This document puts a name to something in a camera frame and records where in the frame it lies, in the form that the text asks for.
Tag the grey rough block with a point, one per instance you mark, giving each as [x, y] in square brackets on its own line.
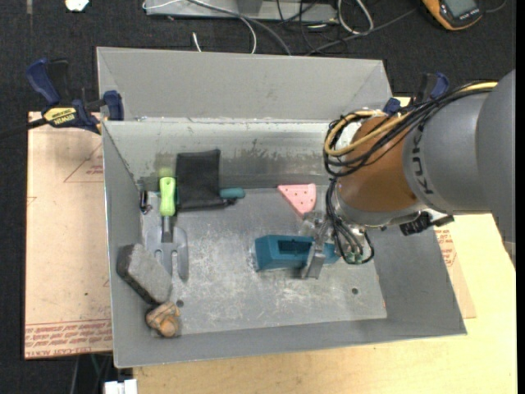
[143, 271]

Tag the pink dotted wedge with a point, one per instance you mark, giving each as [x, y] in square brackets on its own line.
[301, 197]

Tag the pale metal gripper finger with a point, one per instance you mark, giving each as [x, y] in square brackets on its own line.
[311, 225]
[315, 263]

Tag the black cloth pouch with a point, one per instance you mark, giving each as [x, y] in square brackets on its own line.
[197, 179]

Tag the tan toy figure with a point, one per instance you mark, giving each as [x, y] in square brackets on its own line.
[164, 319]

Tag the grey metal bin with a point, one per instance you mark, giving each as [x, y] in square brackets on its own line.
[246, 294]

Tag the black cylinder on white bracket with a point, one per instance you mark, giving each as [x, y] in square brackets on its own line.
[414, 225]

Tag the teal blue hollow block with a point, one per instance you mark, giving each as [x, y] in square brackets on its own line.
[270, 257]

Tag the brown cardboard board, red print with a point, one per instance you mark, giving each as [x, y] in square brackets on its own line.
[65, 236]

